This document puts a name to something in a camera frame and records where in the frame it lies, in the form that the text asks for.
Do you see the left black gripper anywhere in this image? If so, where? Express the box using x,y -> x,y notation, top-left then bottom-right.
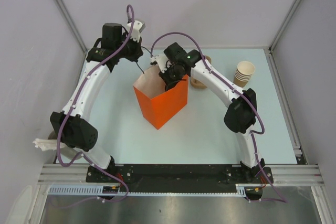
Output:
115,33 -> 143,62

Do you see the orange paper bag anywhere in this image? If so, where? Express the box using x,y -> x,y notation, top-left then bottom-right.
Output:
133,65 -> 188,130

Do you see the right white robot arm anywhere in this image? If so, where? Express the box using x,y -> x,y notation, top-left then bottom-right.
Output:
151,42 -> 265,183

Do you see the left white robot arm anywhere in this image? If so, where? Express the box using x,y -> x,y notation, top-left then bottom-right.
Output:
50,20 -> 145,182

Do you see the stack of paper cups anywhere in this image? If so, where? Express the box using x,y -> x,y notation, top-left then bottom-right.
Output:
234,61 -> 256,87

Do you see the grey tape roll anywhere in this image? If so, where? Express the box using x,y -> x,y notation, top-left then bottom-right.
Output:
48,131 -> 77,163

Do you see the white crumpled cloth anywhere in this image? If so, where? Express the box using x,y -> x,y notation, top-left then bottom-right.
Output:
33,138 -> 57,152

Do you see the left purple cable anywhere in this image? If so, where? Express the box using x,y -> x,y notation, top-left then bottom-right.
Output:
49,4 -> 135,209

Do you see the purple cable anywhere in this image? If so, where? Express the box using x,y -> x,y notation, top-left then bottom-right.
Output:
49,4 -> 135,209
150,31 -> 288,204

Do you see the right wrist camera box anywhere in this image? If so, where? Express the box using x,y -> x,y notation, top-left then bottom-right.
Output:
151,54 -> 171,73

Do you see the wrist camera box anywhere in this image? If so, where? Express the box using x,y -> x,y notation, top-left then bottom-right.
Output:
130,20 -> 145,42
151,54 -> 171,73

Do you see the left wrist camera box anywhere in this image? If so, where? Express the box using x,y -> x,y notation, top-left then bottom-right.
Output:
130,20 -> 145,42

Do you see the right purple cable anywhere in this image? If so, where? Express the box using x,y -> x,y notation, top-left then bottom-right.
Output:
150,31 -> 288,204

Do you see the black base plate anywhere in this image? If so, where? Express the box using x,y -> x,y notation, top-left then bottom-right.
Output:
86,163 -> 275,194

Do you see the aluminium frame rail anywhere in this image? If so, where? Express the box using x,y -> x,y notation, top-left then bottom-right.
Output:
267,164 -> 323,186

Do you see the white slotted cable duct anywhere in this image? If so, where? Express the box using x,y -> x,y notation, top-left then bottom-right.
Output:
48,185 -> 246,197

